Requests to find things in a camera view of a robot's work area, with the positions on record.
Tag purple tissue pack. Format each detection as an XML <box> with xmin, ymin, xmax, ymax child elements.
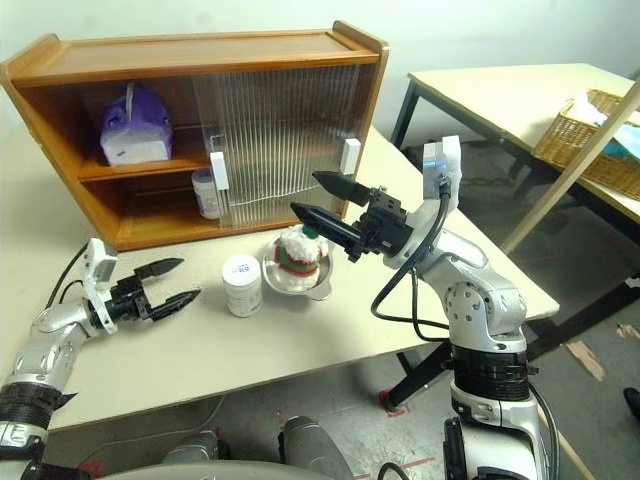
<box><xmin>99</xmin><ymin>82</ymin><xmax>175</xmax><ymax>167</ymax></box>

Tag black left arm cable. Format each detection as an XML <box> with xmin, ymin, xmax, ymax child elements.
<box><xmin>47</xmin><ymin>243</ymin><xmax>91</xmax><ymax>314</ymax></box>

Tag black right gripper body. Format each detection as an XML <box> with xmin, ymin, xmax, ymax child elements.
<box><xmin>352</xmin><ymin>187</ymin><xmax>415</xmax><ymax>257</ymax></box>

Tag light blue cloth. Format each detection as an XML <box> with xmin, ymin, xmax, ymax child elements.
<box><xmin>597</xmin><ymin>122</ymin><xmax>640</xmax><ymax>161</ymax></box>

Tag beige side table black legs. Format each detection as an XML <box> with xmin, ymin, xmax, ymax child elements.
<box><xmin>389</xmin><ymin>62</ymin><xmax>640</xmax><ymax>239</ymax></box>

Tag wicker basket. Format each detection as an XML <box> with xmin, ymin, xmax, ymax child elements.
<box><xmin>533</xmin><ymin>88</ymin><xmax>640</xmax><ymax>202</ymax></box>

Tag white plastic bottle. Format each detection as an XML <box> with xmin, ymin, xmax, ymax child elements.
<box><xmin>221</xmin><ymin>254</ymin><xmax>263</xmax><ymax>318</ymax></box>

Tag grey rounded robot knee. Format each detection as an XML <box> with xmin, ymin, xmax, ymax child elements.
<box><xmin>277</xmin><ymin>415</ymin><xmax>354</xmax><ymax>479</ymax></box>

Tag white cloth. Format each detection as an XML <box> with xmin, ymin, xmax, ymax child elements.
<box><xmin>569</xmin><ymin>92</ymin><xmax>612</xmax><ymax>126</ymax></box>

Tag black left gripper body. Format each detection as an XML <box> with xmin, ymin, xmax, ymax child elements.
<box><xmin>102</xmin><ymin>274</ymin><xmax>156</xmax><ymax>324</ymax></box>

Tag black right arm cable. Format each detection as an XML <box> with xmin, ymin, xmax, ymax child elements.
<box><xmin>370</xmin><ymin>177</ymin><xmax>454</xmax><ymax>344</ymax></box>

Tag white knitted plush toy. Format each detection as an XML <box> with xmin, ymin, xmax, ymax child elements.
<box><xmin>276</xmin><ymin>223</ymin><xmax>324</xmax><ymax>291</ymax></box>

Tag wooden cabinet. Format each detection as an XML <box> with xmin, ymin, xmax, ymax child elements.
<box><xmin>0</xmin><ymin>19</ymin><xmax>391</xmax><ymax>253</ymax></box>

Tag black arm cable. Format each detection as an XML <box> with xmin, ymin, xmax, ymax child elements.
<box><xmin>370</xmin><ymin>177</ymin><xmax>454</xmax><ymax>344</ymax></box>
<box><xmin>47</xmin><ymin>243</ymin><xmax>91</xmax><ymax>314</ymax></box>

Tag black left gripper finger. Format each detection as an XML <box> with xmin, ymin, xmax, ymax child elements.
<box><xmin>148</xmin><ymin>288</ymin><xmax>202</xmax><ymax>322</ymax></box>
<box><xmin>133</xmin><ymin>257</ymin><xmax>185</xmax><ymax>281</ymax></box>

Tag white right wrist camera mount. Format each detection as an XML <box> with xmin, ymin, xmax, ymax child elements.
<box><xmin>382</xmin><ymin>134</ymin><xmax>462</xmax><ymax>271</ymax></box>

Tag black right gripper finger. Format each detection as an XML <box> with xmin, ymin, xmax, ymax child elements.
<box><xmin>311</xmin><ymin>170</ymin><xmax>374</xmax><ymax>205</ymax></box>
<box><xmin>290</xmin><ymin>202</ymin><xmax>366</xmax><ymax>264</ymax></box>

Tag grey robot torso rim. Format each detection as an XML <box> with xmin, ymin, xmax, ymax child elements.
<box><xmin>94</xmin><ymin>459</ymin><xmax>321</xmax><ymax>480</ymax></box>

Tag brown cardboard scrap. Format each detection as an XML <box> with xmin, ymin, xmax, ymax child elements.
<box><xmin>567</xmin><ymin>341</ymin><xmax>607</xmax><ymax>382</ymax></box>

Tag wooden pole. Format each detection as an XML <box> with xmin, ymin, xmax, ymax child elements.
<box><xmin>549</xmin><ymin>427</ymin><xmax>599</xmax><ymax>480</ymax></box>
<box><xmin>501</xmin><ymin>74</ymin><xmax>640</xmax><ymax>255</ymax></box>

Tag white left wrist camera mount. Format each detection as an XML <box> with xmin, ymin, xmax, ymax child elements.
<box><xmin>82</xmin><ymin>237</ymin><xmax>120</xmax><ymax>334</ymax></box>

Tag ribbed clear sliding door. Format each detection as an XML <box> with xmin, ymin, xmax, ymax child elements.
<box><xmin>209</xmin><ymin>64</ymin><xmax>362</xmax><ymax>226</ymax></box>
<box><xmin>192</xmin><ymin>69</ymin><xmax>351</xmax><ymax>232</ymax></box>

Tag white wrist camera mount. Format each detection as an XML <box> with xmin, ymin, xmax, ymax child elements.
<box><xmin>382</xmin><ymin>134</ymin><xmax>462</xmax><ymax>271</ymax></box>
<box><xmin>82</xmin><ymin>237</ymin><xmax>120</xmax><ymax>334</ymax></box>

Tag white door handle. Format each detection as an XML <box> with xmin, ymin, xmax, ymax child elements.
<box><xmin>208</xmin><ymin>151</ymin><xmax>231</xmax><ymax>192</ymax></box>
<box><xmin>339</xmin><ymin>138</ymin><xmax>362</xmax><ymax>176</ymax></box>

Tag white jar purple label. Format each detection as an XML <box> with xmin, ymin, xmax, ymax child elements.
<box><xmin>191</xmin><ymin>168</ymin><xmax>221</xmax><ymax>220</ymax></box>

